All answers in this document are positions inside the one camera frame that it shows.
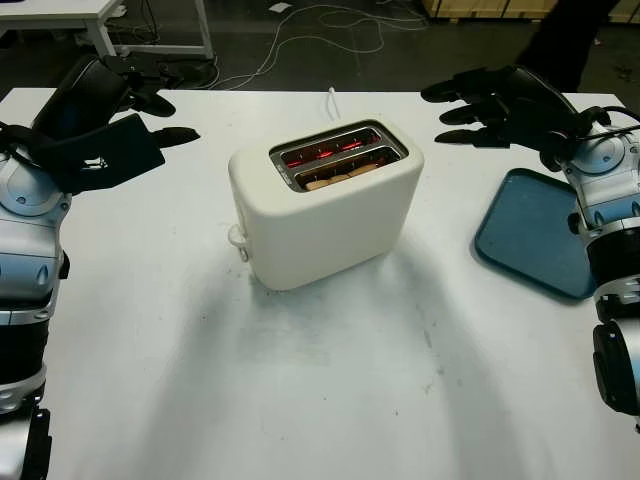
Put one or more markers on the person, beige sweater, black trousers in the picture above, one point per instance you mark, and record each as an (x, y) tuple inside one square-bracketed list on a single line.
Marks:
[(555, 30)]

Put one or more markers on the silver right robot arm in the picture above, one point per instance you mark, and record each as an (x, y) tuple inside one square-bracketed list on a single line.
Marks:
[(610, 200)]

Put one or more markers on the browned toast slice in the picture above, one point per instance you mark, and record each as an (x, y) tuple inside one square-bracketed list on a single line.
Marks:
[(340, 177)]

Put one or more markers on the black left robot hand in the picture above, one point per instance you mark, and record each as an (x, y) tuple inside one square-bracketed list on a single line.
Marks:
[(80, 95)]

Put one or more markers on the wooden crate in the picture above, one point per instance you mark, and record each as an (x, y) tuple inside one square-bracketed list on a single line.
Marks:
[(480, 9)]

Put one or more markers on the white two-slot toaster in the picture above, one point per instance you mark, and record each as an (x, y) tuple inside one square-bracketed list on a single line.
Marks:
[(325, 235)]

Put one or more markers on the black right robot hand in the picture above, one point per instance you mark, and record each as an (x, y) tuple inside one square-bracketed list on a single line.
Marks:
[(535, 105)]

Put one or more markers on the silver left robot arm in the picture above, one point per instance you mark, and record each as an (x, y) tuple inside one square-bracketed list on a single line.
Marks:
[(30, 240)]

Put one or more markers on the white desk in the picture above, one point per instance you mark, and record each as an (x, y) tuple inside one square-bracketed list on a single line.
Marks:
[(75, 15)]

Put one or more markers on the blue plastic tray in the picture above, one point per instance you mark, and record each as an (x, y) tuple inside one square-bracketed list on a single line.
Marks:
[(525, 225)]

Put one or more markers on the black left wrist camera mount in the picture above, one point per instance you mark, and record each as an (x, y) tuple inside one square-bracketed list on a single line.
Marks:
[(115, 155)]

